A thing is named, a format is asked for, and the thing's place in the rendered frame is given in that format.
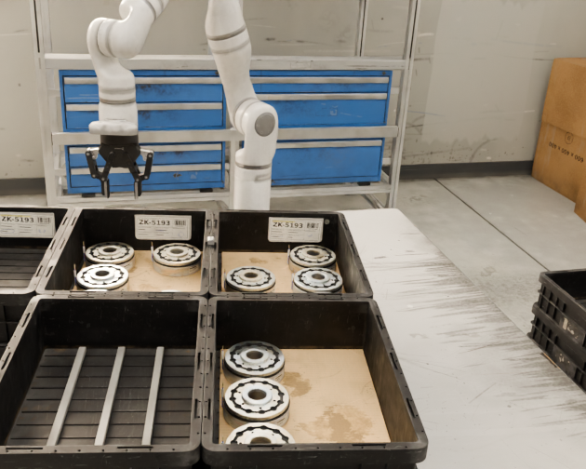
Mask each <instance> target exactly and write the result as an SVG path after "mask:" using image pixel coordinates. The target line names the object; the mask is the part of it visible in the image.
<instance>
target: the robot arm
mask: <svg viewBox="0 0 586 469"><path fill-rule="evenodd" d="M168 2H169V0H123V1H122V2H121V4H120V7H119V13H120V16H121V18H122V19H123V20H113V19H107V18H98V19H95V20H93V21H92V22H91V24H90V25H89V27H88V30H87V47H88V51H89V54H90V57H91V59H92V62H93V66H94V69H95V72H96V75H97V77H98V80H99V96H100V107H99V119H100V121H97V122H92V123H91V124H90V125H89V133H90V134H97V135H100V147H99V148H95V149H92V148H90V147H89V148H87V151H86V153H85V155H86V158H87V164H88V167H89V171H90V174H91V177H92V178H93V179H98V180H100V182H101V193H102V195H105V198H109V197H110V183H109V179H108V175H109V173H110V170H111V168H112V167H113V168H128V169H129V171H130V173H131V174H132V176H133V178H134V180H135V182H134V195H135V199H139V196H141V193H142V184H141V182H142V181H145V180H148V179H149V178H150V175H151V171H152V165H153V156H154V150H149V151H147V150H142V149H141V148H140V145H139V132H138V110H137V105H136V89H135V77H134V74H133V73H132V72H130V71H129V70H127V69H125V68H124V67H122V66H121V65H120V63H119V60H118V58H119V59H125V60H126V59H131V58H133V57H135V56H136V55H138V54H139V53H140V51H141V50H142V48H143V45H144V43H145V40H146V37H147V35H148V32H149V31H150V28H151V25H152V24H153V22H154V21H155V20H156V19H157V18H158V16H159V15H160V14H161V13H162V12H163V10H164V9H165V8H166V6H167V4H168ZM205 28H206V37H207V40H208V43H209V45H210V48H211V51H212V54H213V57H214V60H215V62H216V65H217V68H218V71H219V74H220V79H221V82H222V84H223V87H224V91H225V96H226V101H227V105H228V110H229V115H230V118H231V121H232V124H233V127H234V128H235V129H236V130H237V131H238V132H240V133H241V134H243V135H245V145H244V149H240V150H238V151H237V152H236V154H235V166H234V199H233V209H253V210H270V193H271V175H272V160H273V156H274V154H275V149H276V141H277V132H278V116H277V113H276V110H275V109H274V108H273V107H272V106H271V105H269V104H267V103H265V102H262V101H260V100H258V98H257V97H256V94H255V92H254V89H253V87H252V84H251V81H250V76H249V65H250V60H251V44H250V39H249V36H248V32H247V28H246V24H245V21H244V18H243V15H242V11H241V8H240V5H239V1H238V0H210V2H209V6H208V10H207V14H206V25H205ZM98 154H100V155H101V156H102V158H103V159H104V160H105V161H106V164H105V167H104V169H103V171H102V172H100V171H99V169H98V165H97V161H96V159H97V157H98ZM140 154H141V155H142V157H143V160H144V161H146V165H145V169H144V172H143V173H140V170H139V167H138V164H137V162H136V160H137V158H138V157H139V156H140Z"/></svg>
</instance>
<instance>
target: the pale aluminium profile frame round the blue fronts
mask: <svg viewBox="0 0 586 469"><path fill-rule="evenodd" d="M368 1H369V0H360V1H359V11H358V22H357V32H356V42H355V52H354V56H364V49H365V39H366V21H367V11H368ZM420 1H421V0H409V8H408V16H407V24H406V39H405V46H404V55H403V59H404V60H406V67H405V69H404V70H402V71H401V78H400V87H391V94H398V102H397V110H396V118H395V126H377V127H281V128H278V132H277V139H278V140H304V139H343V138H383V137H393V148H392V157H391V158H383V160H382V164H383V165H387V164H390V173H389V176H388V175H387V174H385V173H384V172H383V171H381V176H380V183H370V182H369V181H359V182H344V183H343V184H337V185H315V186H291V187H271V193H270V198H271V197H291V196H313V195H333V194H345V195H350V194H360V195H361V196H362V197H363V198H364V199H365V200H366V201H367V202H368V203H369V204H370V205H371V206H372V207H373V208H374V209H380V208H395V203H396V196H397V188H398V181H399V173H400V166H401V158H402V151H403V143H404V136H405V128H406V114H407V106H408V99H409V91H410V84H411V76H412V69H413V60H414V53H415V45H416V38H417V30H418V23H419V15H420ZM29 2H30V12H31V23H32V33H33V54H34V64H35V74H36V84H37V95H38V105H39V116H40V127H41V137H42V147H43V157H44V168H45V178H46V189H47V205H48V206H70V207H83V206H104V205H125V204H146V203H166V202H188V201H216V203H217V205H218V207H219V209H233V199H234V166H235V154H236V152H237V151H238V150H240V149H242V146H239V141H244V140H245V135H243V134H241V133H240V132H238V131H237V130H236V129H235V128H234V127H233V124H232V121H231V118H230V129H182V130H138V132H139V143H141V142H184V141H229V147H225V155H228V156H229V163H225V187H223V188H224V189H223V190H221V189H220V188H199V191H177V192H155V193H141V196H139V199H135V195H134V193H132V194H110V197H109V198H105V195H102V194H95V193H82V195H65V196H63V189H67V178H66V177H65V176H64V175H66V168H62V166H63V164H64V163H65V153H64V151H60V145H66V144H100V135H97V134H90V133H89V131H87V132H59V128H58V116H57V103H56V97H60V90H59V89H55V80H54V69H46V67H45V54H52V45H51V33H50V21H49V10H48V0H29ZM38 58H40V59H41V69H39V60H38ZM409 60H410V67H409V70H408V63H409ZM226 169H229V174H228V172H227V170H226ZM374 193H386V205H384V204H383V203H382V202H381V201H380V200H379V199H378V198H377V197H376V196H375V195H374Z"/></svg>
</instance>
